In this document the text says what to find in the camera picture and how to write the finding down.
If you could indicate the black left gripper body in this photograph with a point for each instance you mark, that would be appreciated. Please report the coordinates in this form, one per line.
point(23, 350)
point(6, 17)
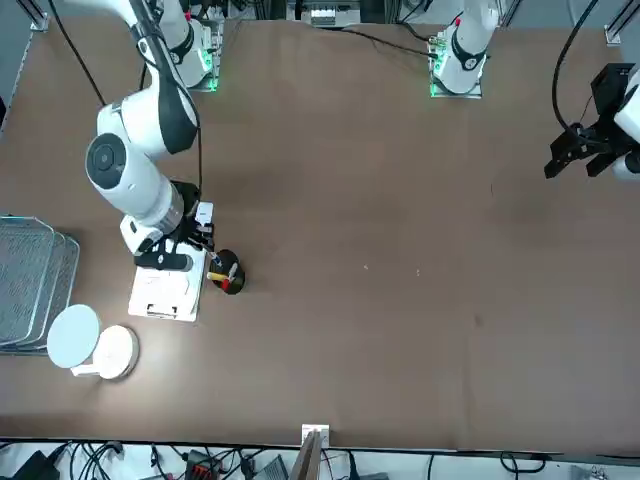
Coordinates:
point(612, 90)

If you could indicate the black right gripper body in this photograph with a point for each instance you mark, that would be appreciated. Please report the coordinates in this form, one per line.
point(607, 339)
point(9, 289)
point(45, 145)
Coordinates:
point(191, 210)

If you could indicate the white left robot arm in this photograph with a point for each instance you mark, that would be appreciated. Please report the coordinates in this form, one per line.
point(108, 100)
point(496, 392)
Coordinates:
point(467, 50)

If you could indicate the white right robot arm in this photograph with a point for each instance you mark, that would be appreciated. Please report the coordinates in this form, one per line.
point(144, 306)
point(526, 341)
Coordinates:
point(130, 175)

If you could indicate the black pen holder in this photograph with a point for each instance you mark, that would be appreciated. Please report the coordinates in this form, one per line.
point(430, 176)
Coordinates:
point(239, 286)

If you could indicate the white A4 paper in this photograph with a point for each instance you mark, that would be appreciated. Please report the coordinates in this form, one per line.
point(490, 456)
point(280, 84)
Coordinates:
point(170, 290)

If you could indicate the yellow capped marker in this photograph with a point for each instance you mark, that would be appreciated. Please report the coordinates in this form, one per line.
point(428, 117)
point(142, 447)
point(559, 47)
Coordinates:
point(217, 275)

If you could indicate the red capped marker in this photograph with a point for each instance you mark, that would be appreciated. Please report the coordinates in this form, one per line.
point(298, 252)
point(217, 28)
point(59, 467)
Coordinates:
point(226, 285)

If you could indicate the black metal clipboard clip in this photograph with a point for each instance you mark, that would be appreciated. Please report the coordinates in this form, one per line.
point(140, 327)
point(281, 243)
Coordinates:
point(162, 311)

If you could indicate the white clipboard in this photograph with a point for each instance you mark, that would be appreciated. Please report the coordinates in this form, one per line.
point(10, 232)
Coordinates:
point(137, 315)

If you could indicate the grey mesh tray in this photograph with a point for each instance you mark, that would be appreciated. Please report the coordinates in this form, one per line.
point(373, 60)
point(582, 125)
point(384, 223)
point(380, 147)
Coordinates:
point(62, 260)
point(74, 270)
point(25, 270)

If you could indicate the white desk lamp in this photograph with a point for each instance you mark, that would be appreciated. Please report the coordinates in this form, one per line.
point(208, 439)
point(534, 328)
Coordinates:
point(72, 335)

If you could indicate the power strip with red switches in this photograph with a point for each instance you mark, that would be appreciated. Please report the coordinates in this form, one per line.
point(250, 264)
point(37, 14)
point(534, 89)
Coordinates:
point(201, 467)

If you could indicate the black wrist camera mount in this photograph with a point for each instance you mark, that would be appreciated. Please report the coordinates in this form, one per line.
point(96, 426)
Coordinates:
point(162, 257)

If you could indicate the aluminium corner bracket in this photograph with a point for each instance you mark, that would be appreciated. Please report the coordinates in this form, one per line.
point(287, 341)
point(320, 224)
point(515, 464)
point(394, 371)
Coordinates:
point(39, 21)
point(613, 34)

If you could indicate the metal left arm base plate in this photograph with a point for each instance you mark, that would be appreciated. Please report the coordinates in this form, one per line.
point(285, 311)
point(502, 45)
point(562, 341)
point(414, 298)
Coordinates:
point(475, 94)

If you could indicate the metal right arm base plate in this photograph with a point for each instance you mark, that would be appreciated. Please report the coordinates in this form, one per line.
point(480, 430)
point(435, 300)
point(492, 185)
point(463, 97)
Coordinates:
point(212, 87)

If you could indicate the white table edge bracket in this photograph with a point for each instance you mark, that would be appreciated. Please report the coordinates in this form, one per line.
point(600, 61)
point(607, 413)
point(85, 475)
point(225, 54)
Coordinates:
point(324, 431)

